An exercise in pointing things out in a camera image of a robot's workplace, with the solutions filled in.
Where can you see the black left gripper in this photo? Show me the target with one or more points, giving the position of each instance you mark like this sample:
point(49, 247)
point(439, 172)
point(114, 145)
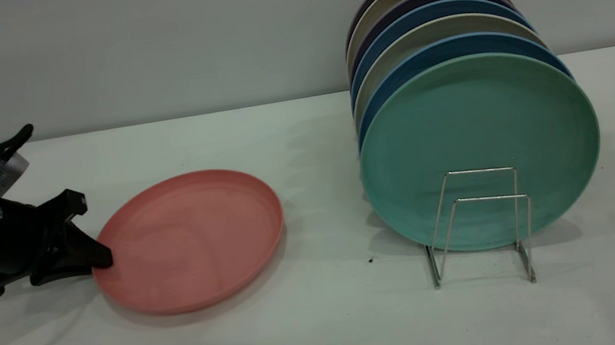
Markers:
point(4, 239)

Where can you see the pink round plate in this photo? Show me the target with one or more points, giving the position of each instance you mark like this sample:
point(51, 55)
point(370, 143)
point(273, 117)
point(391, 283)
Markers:
point(197, 242)

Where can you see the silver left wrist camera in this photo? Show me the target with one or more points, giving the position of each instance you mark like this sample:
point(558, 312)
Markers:
point(9, 172)

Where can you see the green round plate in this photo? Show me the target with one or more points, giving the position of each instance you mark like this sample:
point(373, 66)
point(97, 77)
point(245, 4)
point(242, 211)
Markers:
point(475, 125)

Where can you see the blue round plate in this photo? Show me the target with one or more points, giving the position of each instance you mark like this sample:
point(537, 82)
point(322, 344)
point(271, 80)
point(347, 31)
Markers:
point(429, 11)
point(458, 48)

